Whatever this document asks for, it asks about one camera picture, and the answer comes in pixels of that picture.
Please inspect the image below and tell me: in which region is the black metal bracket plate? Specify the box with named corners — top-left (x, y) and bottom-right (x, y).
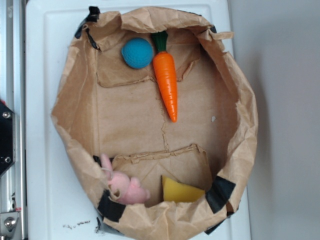
top-left (0, 100), bottom-right (15, 177)

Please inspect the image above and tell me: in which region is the aluminium frame rail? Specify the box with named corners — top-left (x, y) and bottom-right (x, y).
top-left (0, 0), bottom-right (28, 240)

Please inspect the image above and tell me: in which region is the pink plush bunny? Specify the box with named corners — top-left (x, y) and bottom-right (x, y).
top-left (100, 154), bottom-right (151, 205)

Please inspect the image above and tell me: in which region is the orange toy carrot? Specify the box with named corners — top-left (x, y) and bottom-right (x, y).
top-left (151, 31), bottom-right (178, 123)

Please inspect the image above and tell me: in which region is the yellow sponge wedge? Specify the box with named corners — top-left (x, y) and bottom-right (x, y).
top-left (161, 175), bottom-right (205, 203)

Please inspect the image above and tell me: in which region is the brown paper bag tray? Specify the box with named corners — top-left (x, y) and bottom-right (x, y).
top-left (51, 6), bottom-right (258, 240)

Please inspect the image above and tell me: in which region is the blue dimpled ball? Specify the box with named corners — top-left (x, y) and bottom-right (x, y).
top-left (121, 37), bottom-right (153, 69)

